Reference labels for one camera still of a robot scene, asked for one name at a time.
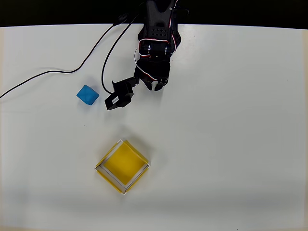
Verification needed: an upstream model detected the blue cube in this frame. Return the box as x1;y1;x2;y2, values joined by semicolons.
76;84;100;106

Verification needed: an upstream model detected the yellow paper box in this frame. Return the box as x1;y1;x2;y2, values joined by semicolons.
95;139;151;195

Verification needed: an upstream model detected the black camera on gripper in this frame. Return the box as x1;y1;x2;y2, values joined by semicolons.
104;76;136;111

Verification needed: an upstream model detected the black camera cable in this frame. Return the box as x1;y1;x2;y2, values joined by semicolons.
101;14;141;94

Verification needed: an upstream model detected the black thin cable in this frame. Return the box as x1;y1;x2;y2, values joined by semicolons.
0;13;130;100

